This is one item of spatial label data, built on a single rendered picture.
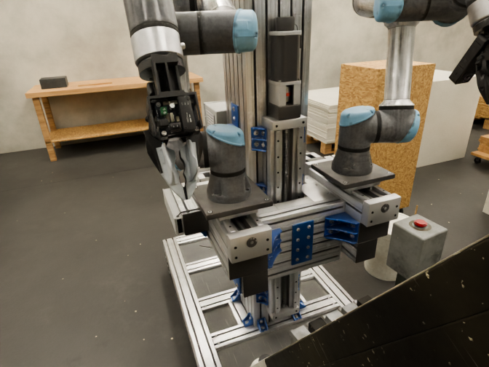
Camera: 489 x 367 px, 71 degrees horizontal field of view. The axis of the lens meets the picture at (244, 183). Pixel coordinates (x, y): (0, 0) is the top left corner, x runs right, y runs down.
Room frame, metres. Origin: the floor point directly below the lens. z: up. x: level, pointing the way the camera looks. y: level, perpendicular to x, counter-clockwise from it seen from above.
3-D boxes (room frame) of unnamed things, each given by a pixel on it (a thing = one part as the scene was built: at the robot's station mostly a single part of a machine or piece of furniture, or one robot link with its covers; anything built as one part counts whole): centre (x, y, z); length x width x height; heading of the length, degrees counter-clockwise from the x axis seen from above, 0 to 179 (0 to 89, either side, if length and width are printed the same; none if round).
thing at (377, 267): (1.86, -0.95, 0.24); 0.32 x 0.30 x 0.47; 110
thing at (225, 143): (1.03, 0.06, 1.20); 0.13 x 0.12 x 0.14; 97
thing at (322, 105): (4.97, -2.02, 0.31); 2.46 x 1.04 x 0.63; 110
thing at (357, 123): (1.20, -0.42, 1.20); 0.13 x 0.12 x 0.14; 85
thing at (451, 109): (3.93, -2.08, 0.48); 1.00 x 0.64 x 0.95; 110
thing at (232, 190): (1.03, 0.05, 1.09); 0.15 x 0.15 x 0.10
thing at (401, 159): (2.63, -1.09, 0.63); 0.50 x 0.42 x 1.25; 110
